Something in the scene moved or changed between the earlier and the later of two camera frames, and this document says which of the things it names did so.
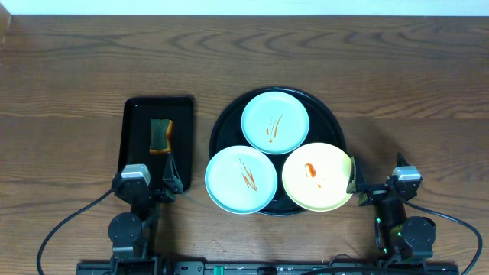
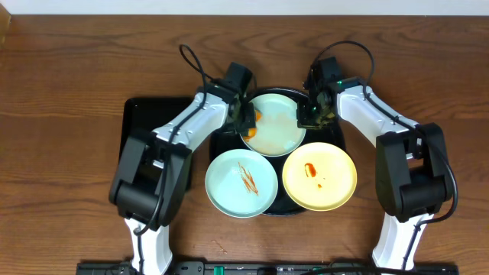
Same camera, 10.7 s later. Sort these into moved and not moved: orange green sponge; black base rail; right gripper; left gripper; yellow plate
Moved: right gripper; left gripper; orange green sponge
Not moved: yellow plate; black base rail
